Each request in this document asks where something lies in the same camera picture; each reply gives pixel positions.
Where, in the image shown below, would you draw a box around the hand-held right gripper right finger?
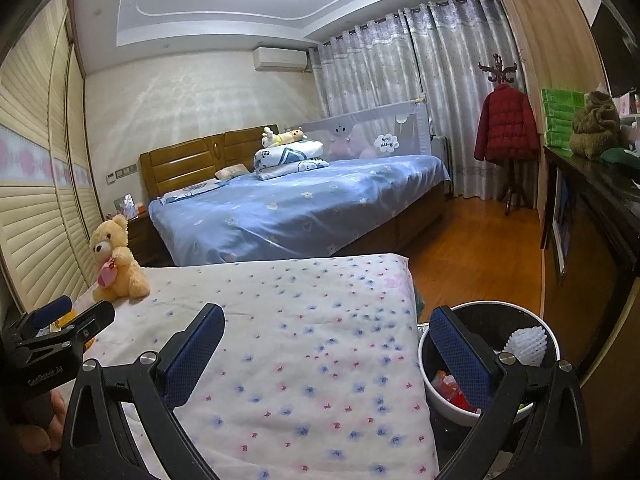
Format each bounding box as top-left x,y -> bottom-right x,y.
429,306 -> 593,480

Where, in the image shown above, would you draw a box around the white foam fruit net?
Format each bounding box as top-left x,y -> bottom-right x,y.
502,326 -> 546,366

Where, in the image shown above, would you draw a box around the bed with blue sheet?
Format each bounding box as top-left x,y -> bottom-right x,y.
149,154 -> 451,267

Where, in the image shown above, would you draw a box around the wooden nightstand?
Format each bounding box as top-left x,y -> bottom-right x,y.
125,212 -> 161,267

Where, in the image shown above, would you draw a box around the yellow teddy bear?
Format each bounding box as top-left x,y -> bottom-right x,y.
89,214 -> 151,303

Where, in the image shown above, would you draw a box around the red padded jacket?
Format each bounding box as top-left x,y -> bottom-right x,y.
474,85 -> 541,163

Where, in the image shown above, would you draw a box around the framed picture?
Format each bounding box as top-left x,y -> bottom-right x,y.
552,170 -> 573,281

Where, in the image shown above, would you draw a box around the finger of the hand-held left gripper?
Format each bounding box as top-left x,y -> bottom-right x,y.
20,296 -> 74,334
30,301 -> 116,357

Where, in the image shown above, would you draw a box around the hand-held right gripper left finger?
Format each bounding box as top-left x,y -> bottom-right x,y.
60,304 -> 226,480

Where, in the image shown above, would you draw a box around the wooden headboard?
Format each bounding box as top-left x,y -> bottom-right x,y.
139,124 -> 281,201

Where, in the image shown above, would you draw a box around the grey bed guard rail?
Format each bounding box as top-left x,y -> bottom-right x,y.
300,101 -> 431,157

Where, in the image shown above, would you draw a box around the green cloth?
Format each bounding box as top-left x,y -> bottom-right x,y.
600,147 -> 640,176

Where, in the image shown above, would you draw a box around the cream louvered wardrobe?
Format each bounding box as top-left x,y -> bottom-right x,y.
0,0 -> 103,321

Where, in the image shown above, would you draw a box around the dark television cabinet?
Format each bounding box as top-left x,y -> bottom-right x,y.
542,145 -> 640,361

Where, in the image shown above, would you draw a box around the small pillow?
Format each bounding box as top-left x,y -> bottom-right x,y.
215,162 -> 248,181

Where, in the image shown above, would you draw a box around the blue white pillow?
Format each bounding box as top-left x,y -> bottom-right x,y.
252,140 -> 330,181

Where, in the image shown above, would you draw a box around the white trash bin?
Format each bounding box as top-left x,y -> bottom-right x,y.
417,301 -> 561,426

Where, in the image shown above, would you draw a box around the stack of green tissue packs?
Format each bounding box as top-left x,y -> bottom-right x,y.
541,87 -> 586,151

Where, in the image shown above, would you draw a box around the red snack bag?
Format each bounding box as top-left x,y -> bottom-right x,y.
432,370 -> 481,413

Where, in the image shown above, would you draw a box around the wooden wardrobe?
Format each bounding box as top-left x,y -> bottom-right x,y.
492,0 -> 608,211

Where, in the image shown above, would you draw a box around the person's left hand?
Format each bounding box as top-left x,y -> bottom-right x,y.
12,391 -> 66,455

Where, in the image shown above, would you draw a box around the black television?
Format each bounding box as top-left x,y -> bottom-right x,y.
590,5 -> 640,97

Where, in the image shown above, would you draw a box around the yellow plush toy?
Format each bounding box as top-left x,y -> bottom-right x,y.
261,126 -> 307,148

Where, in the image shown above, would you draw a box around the grey curtains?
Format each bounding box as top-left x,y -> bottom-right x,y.
307,0 -> 526,201

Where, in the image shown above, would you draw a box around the white air conditioner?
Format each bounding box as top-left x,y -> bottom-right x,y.
252,46 -> 308,72

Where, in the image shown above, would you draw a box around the white floral blanket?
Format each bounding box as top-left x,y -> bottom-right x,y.
80,254 -> 441,480

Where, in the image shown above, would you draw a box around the brown plush toy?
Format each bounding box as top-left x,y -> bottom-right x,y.
571,91 -> 623,161

